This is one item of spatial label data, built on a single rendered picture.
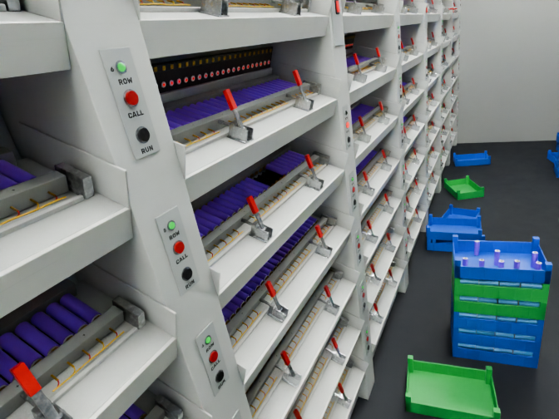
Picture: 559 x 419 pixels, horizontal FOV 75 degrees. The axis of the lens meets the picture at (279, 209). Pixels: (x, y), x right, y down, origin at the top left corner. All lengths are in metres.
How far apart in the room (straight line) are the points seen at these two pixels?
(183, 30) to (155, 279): 0.34
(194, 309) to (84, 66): 0.34
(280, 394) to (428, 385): 0.86
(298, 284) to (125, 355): 0.49
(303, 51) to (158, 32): 0.58
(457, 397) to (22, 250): 1.52
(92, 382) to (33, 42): 0.38
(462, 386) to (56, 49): 1.63
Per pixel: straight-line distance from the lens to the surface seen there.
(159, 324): 0.56
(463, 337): 1.74
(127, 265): 0.54
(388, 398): 1.65
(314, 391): 1.20
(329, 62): 1.02
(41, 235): 0.44
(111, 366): 0.54
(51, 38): 0.44
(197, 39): 0.59
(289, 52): 1.07
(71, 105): 0.48
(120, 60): 0.47
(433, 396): 1.66
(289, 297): 0.88
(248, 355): 0.77
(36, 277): 0.43
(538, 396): 1.76
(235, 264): 0.66
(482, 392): 1.71
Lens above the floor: 1.29
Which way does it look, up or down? 23 degrees down
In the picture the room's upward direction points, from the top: 10 degrees counter-clockwise
